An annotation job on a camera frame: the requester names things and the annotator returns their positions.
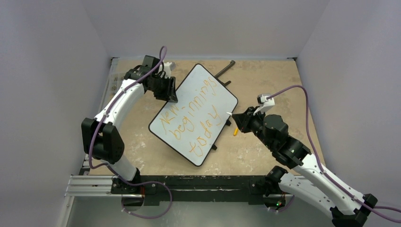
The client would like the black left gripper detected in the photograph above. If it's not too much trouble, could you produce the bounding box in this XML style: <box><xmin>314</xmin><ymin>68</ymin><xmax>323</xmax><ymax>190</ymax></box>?
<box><xmin>148</xmin><ymin>75</ymin><xmax>177</xmax><ymax>102</ymax></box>

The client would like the white whiteboard black frame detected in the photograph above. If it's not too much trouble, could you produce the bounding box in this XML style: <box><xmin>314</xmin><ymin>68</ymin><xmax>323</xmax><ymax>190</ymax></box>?
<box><xmin>148</xmin><ymin>64</ymin><xmax>238</xmax><ymax>166</ymax></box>

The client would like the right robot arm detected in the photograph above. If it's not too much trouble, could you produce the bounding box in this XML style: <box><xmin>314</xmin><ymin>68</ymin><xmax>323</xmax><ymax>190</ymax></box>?
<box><xmin>232</xmin><ymin>107</ymin><xmax>377</xmax><ymax>227</ymax></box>

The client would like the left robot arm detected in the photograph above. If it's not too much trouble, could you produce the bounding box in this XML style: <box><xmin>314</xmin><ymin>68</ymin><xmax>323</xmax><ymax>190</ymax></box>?
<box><xmin>81</xmin><ymin>55</ymin><xmax>178</xmax><ymax>193</ymax></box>

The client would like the clear plastic screw box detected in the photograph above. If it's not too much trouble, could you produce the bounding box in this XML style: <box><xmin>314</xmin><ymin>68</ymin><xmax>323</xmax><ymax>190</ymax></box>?
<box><xmin>108</xmin><ymin>73</ymin><xmax>125</xmax><ymax>95</ymax></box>

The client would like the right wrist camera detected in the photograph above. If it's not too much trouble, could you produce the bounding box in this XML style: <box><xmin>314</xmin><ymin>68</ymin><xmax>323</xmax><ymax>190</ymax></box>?
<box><xmin>253</xmin><ymin>94</ymin><xmax>275</xmax><ymax>115</ymax></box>

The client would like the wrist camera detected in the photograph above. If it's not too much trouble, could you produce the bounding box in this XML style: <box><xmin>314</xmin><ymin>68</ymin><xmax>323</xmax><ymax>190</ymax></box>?
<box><xmin>253</xmin><ymin>94</ymin><xmax>275</xmax><ymax>115</ymax></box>
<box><xmin>159</xmin><ymin>61</ymin><xmax>176</xmax><ymax>78</ymax></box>

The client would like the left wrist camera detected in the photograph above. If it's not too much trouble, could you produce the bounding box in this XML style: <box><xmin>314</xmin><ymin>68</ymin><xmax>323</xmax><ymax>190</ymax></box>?
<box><xmin>159</xmin><ymin>61</ymin><xmax>176</xmax><ymax>78</ymax></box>

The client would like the black metal crank handle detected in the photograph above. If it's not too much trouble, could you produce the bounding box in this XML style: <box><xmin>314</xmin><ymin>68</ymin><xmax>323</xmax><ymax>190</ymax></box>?
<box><xmin>214</xmin><ymin>60</ymin><xmax>236</xmax><ymax>87</ymax></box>

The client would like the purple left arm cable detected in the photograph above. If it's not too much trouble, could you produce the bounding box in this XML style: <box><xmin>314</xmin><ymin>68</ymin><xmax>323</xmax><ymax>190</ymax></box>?
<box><xmin>88</xmin><ymin>46</ymin><xmax>167</xmax><ymax>187</ymax></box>

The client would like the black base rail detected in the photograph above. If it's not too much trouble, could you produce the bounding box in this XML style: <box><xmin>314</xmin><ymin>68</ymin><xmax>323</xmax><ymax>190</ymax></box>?
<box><xmin>111</xmin><ymin>175</ymin><xmax>292</xmax><ymax>209</ymax></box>

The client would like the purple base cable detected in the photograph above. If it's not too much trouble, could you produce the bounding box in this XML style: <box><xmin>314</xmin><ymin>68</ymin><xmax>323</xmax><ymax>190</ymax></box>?
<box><xmin>121</xmin><ymin>181</ymin><xmax>173</xmax><ymax>219</ymax></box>

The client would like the aluminium frame rail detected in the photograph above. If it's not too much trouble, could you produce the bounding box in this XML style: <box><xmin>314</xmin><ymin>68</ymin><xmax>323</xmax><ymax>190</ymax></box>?
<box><xmin>64</xmin><ymin>175</ymin><xmax>317</xmax><ymax>199</ymax></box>

